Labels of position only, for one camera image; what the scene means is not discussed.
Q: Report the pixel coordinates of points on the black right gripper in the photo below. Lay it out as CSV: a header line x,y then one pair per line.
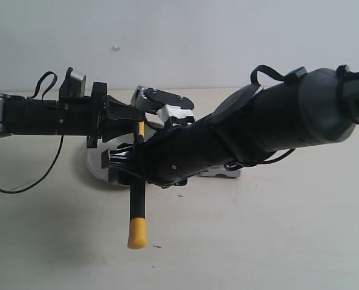
x,y
168,157

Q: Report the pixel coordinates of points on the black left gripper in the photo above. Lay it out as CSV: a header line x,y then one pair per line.
x,y
80,115

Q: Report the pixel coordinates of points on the black yellow claw hammer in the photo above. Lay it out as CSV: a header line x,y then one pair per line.
x,y
137,238

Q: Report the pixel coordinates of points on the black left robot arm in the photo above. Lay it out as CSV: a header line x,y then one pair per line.
x,y
28,116

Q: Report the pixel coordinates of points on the red dome push button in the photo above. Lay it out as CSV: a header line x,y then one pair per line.
x,y
221,172

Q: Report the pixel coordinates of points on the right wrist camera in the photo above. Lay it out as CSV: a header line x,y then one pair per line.
x,y
171,109

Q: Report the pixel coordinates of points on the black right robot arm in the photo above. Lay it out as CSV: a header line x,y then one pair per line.
x,y
304,109

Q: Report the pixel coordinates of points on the small white wall plug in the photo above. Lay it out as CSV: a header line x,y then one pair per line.
x,y
116,48

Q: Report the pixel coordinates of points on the round silver metal plate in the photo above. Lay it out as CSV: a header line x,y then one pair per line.
x,y
118,159

